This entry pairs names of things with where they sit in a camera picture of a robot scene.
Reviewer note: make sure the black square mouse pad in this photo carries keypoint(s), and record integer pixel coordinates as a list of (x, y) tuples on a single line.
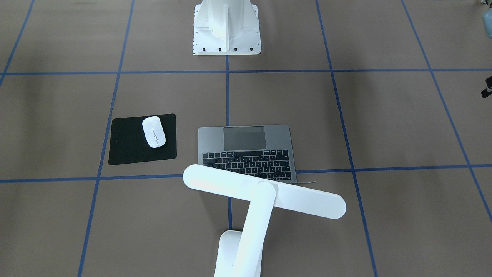
[(128, 143)]

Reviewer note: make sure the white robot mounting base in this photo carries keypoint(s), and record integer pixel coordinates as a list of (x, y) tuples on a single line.
[(226, 27)]

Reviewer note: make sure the grey laptop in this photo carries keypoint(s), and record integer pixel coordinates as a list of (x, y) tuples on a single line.
[(263, 151)]

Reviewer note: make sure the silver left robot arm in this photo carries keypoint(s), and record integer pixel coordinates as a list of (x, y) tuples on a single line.
[(487, 21)]

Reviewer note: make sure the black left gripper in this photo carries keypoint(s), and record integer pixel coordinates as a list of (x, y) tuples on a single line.
[(488, 87)]

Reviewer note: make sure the white computer mouse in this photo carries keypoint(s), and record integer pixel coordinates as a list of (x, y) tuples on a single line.
[(153, 132)]

